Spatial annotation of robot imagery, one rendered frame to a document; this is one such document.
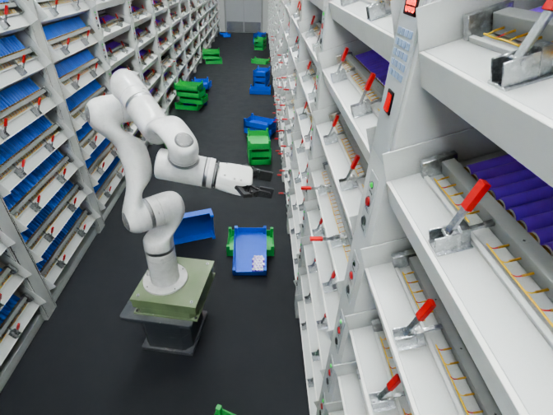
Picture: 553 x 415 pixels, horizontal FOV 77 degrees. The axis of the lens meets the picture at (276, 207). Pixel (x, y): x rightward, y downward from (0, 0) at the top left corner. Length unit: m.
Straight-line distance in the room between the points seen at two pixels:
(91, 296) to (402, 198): 1.92
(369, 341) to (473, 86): 0.56
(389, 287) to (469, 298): 0.25
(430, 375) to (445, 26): 0.45
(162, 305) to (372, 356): 1.00
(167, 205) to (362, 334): 0.87
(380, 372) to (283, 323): 1.19
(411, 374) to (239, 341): 1.36
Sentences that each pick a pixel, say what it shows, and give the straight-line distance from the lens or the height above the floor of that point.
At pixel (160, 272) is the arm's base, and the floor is 0.47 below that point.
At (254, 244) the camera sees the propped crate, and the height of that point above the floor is 0.08.
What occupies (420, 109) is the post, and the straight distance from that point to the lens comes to 0.53.
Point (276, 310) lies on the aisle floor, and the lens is 1.96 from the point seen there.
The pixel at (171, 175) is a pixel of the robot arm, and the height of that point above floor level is 1.06.
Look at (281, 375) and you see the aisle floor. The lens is 1.75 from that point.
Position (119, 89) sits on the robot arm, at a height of 1.21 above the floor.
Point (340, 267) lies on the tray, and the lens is 0.93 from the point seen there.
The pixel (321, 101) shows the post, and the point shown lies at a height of 1.16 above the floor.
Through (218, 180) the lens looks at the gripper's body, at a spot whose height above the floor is 1.05.
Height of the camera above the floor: 1.53
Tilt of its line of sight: 35 degrees down
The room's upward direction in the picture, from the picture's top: 2 degrees clockwise
